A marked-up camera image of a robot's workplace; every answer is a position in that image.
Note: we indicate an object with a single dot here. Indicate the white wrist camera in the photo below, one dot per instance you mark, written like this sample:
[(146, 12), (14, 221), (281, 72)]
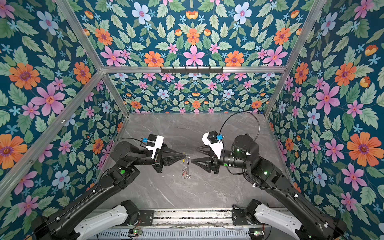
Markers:
[(215, 142), (153, 143)]

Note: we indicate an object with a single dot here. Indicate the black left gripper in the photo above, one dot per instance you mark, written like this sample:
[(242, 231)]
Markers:
[(163, 157)]

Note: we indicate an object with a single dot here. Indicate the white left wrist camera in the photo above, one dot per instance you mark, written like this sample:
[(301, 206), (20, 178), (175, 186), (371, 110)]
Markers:
[(153, 143)]

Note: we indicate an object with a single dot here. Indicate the white ventilation grille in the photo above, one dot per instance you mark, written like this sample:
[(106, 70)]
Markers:
[(173, 234)]

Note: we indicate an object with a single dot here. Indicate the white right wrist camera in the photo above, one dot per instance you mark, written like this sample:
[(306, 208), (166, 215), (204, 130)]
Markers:
[(215, 142)]

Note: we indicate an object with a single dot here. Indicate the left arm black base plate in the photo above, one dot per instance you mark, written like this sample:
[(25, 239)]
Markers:
[(142, 218)]

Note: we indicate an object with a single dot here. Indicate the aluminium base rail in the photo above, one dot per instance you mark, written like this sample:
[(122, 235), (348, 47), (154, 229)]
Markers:
[(221, 218)]

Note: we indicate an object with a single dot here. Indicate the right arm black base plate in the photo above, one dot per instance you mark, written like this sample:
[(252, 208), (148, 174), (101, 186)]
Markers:
[(244, 217)]

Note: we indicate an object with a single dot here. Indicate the black wall hook rack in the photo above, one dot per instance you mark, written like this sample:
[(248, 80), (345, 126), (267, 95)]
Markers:
[(191, 70)]

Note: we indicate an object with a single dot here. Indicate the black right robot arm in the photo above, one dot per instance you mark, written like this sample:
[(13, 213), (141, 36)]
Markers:
[(305, 222)]

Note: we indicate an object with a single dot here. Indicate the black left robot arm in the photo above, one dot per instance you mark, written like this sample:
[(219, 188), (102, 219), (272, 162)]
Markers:
[(72, 222)]

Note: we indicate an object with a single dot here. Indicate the large black yellow keyring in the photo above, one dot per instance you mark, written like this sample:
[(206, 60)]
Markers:
[(186, 170)]

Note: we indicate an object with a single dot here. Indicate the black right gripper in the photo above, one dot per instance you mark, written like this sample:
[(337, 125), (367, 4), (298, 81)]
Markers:
[(215, 162)]

